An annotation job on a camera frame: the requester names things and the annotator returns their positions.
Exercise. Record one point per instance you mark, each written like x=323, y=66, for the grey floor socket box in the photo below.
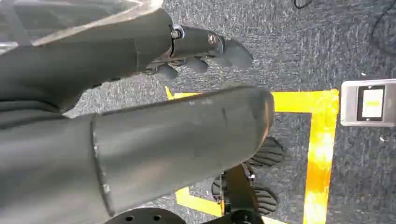
x=351, y=105

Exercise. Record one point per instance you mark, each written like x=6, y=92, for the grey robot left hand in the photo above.
x=173, y=136

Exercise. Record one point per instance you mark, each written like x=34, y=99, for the black robot foot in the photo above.
x=239, y=191

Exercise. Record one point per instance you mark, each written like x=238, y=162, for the yellow floor tape marking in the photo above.
x=321, y=148

